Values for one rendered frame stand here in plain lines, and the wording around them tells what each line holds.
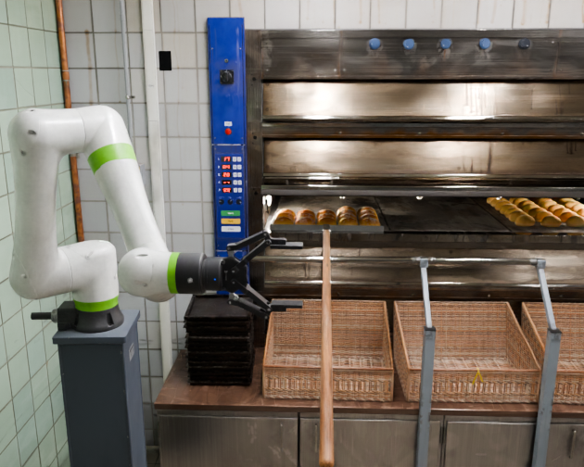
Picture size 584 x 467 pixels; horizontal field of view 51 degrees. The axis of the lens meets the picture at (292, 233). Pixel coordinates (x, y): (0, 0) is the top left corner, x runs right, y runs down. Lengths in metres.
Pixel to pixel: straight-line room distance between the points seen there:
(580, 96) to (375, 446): 1.77
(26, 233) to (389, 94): 1.75
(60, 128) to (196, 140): 1.38
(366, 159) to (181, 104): 0.88
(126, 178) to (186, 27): 1.42
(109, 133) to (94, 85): 1.39
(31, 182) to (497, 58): 2.06
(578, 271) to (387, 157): 1.07
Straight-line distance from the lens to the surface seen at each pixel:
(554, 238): 3.12
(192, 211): 2.94
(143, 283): 1.36
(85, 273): 1.78
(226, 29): 2.82
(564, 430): 2.88
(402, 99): 2.85
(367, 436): 2.72
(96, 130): 1.61
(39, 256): 1.71
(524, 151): 3.00
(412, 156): 2.88
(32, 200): 1.63
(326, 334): 1.79
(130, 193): 1.55
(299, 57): 2.83
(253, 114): 2.84
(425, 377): 2.54
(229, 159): 2.84
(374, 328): 3.01
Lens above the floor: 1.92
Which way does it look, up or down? 15 degrees down
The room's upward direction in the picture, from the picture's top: straight up
